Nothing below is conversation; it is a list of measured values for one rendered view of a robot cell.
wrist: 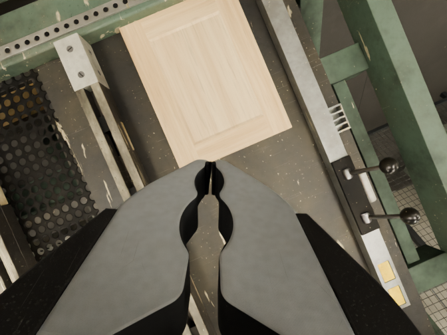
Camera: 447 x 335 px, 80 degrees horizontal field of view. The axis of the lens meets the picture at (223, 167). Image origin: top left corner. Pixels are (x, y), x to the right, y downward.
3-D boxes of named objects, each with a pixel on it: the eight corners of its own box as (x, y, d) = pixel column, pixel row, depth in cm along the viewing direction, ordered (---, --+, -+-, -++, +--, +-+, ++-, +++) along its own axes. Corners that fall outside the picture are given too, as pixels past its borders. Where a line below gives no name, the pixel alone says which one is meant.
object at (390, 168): (344, 165, 69) (398, 152, 58) (350, 178, 69) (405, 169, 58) (336, 170, 67) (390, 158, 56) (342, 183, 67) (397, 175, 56)
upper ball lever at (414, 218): (362, 207, 70) (420, 203, 58) (368, 221, 70) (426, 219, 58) (354, 213, 68) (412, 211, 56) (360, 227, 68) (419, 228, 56)
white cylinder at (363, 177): (372, 198, 73) (361, 171, 73) (379, 199, 70) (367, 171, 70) (362, 202, 73) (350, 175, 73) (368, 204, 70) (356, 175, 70)
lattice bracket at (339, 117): (335, 105, 72) (340, 102, 69) (345, 129, 72) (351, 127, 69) (322, 111, 72) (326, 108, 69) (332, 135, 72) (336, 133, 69)
